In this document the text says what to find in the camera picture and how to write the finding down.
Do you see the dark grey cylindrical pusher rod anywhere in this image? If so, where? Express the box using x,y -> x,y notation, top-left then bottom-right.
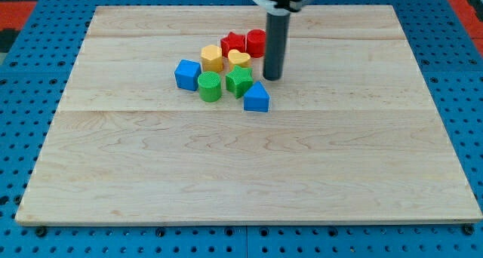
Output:
263,13 -> 290,81

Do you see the yellow hexagon block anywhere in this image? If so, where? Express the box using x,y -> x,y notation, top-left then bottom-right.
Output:
201,45 -> 223,72

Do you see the blue cube block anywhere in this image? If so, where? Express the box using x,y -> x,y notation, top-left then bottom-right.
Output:
174,60 -> 201,91

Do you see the red cylinder block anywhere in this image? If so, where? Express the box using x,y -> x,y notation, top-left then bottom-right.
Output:
246,29 -> 266,58

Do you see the red star block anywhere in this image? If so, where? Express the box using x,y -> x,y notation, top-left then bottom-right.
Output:
220,32 -> 246,57

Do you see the yellow heart block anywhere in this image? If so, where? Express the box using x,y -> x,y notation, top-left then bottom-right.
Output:
227,49 -> 251,70

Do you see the green star block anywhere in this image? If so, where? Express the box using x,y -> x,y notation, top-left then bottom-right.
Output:
226,66 -> 254,99

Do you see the blue triangle block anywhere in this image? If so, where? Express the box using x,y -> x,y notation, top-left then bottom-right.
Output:
243,81 -> 270,112

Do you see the green cylinder block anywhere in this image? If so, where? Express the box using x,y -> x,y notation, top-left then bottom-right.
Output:
198,71 -> 222,103

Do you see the light wooden board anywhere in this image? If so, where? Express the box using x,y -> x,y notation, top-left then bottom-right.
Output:
16,5 -> 482,226

